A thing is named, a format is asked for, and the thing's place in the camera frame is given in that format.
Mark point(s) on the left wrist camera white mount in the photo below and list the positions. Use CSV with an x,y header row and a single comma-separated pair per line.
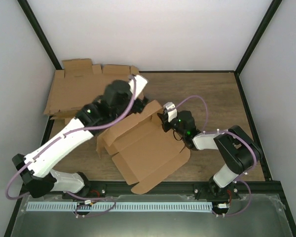
x,y
137,84

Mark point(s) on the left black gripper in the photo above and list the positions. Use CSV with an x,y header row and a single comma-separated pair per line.
x,y
139,105

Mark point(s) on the stack of flat cardboard blanks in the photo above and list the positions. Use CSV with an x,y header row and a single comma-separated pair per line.
x,y
79,83

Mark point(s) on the brown cardboard box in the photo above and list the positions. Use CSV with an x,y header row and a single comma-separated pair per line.
x,y
143,153

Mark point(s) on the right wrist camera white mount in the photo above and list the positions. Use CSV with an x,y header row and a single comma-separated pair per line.
x,y
170,111

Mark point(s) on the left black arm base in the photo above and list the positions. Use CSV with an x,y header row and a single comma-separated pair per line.
x,y
93,190

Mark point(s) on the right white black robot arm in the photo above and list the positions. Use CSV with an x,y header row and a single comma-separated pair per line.
x,y
239,152

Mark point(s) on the grey metal base plate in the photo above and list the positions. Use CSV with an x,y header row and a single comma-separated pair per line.
x,y
248,216

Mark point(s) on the light blue slotted cable duct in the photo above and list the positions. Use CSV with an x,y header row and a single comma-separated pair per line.
x,y
57,206

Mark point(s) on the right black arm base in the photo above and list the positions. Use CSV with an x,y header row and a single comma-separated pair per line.
x,y
212,192

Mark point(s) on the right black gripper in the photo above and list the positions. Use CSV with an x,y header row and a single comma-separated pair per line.
x,y
164,118

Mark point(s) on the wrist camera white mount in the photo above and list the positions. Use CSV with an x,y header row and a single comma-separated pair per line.
x,y
170,111
137,84

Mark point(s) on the black aluminium frame rail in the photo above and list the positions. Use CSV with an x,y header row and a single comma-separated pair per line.
x,y
118,188

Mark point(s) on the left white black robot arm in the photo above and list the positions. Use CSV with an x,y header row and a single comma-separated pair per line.
x,y
36,168

